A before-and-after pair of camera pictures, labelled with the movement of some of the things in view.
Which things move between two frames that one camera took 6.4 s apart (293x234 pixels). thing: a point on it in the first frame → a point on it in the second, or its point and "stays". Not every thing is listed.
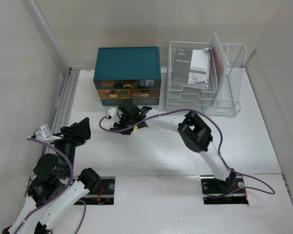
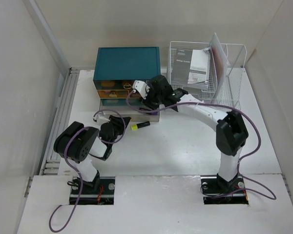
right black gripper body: (125, 122) → (153, 100)
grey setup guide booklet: (189, 67) stays
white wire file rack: (206, 77) stays
